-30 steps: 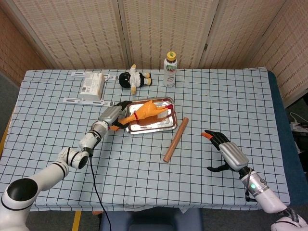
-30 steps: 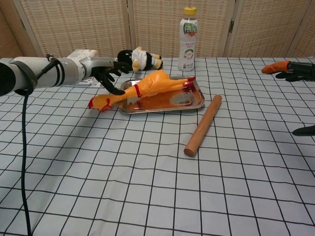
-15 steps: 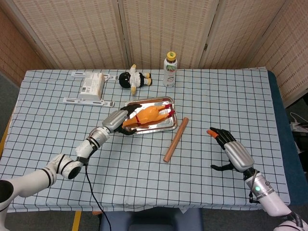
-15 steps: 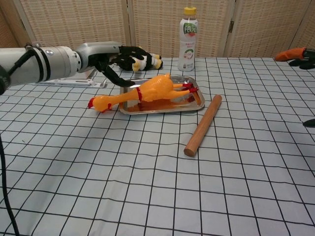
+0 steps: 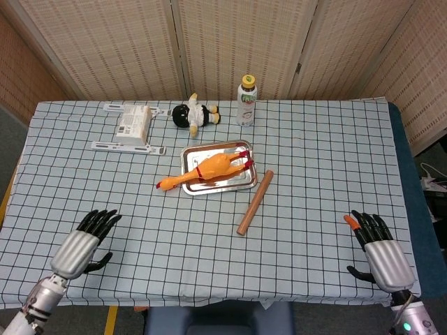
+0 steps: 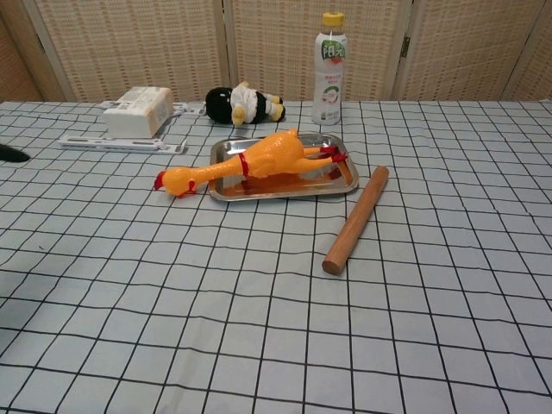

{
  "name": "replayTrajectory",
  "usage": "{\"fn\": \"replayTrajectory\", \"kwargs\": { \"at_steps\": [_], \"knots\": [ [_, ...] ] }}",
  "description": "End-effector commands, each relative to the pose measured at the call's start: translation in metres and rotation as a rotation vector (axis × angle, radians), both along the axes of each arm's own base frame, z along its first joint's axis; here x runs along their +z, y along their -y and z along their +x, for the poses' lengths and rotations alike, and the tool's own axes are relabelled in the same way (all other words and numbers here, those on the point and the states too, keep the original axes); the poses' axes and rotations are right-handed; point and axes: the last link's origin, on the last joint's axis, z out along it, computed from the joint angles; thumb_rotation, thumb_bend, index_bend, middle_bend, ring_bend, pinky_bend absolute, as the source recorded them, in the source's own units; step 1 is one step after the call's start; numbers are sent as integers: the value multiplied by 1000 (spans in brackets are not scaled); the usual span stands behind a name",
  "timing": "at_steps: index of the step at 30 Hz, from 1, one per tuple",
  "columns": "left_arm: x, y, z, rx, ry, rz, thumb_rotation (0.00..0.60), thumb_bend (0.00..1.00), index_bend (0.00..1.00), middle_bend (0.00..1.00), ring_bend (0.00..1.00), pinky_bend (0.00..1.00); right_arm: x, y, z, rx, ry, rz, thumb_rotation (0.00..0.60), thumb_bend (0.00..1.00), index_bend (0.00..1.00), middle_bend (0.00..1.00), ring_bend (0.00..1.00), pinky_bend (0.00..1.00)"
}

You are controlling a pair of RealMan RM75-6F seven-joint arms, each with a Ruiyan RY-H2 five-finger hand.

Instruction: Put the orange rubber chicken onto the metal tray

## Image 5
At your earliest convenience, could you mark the white drink bottle yellow cap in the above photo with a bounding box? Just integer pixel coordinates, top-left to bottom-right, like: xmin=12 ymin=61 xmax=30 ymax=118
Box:
xmin=237 ymin=74 xmax=258 ymax=127

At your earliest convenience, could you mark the yellow rubber chicken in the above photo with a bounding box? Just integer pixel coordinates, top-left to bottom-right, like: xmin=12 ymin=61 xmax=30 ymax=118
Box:
xmin=156 ymin=151 xmax=255 ymax=191

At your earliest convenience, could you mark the stainless steel tray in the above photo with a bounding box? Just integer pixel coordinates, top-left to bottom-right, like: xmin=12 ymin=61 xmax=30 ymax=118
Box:
xmin=180 ymin=140 xmax=258 ymax=198

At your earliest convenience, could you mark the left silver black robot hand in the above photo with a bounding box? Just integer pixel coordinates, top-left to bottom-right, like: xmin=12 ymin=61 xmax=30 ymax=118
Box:
xmin=50 ymin=209 xmax=123 ymax=280

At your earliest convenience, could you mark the black and white plush doll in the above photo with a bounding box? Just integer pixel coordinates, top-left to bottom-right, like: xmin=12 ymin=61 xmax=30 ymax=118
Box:
xmin=171 ymin=92 xmax=221 ymax=137

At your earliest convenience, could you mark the white cardboard box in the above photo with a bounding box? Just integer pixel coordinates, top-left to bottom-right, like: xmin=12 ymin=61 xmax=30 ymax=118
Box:
xmin=113 ymin=104 xmax=152 ymax=146

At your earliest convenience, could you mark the white grid-patterned tablecloth table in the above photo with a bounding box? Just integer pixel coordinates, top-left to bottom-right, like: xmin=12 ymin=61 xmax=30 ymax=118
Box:
xmin=0 ymin=97 xmax=422 ymax=310

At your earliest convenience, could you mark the wooden rolling pin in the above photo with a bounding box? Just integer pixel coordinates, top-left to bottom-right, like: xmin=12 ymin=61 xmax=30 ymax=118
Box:
xmin=236 ymin=170 xmax=275 ymax=236

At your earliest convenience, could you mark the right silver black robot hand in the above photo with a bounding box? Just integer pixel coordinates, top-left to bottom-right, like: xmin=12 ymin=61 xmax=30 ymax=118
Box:
xmin=343 ymin=209 xmax=416 ymax=292

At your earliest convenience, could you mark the white cables and adapter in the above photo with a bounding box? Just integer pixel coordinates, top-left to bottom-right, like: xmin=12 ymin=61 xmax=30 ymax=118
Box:
xmin=420 ymin=162 xmax=447 ymax=191

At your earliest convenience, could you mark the woven folding screen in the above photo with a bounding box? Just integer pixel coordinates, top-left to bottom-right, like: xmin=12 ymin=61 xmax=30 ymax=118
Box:
xmin=0 ymin=0 xmax=447 ymax=154

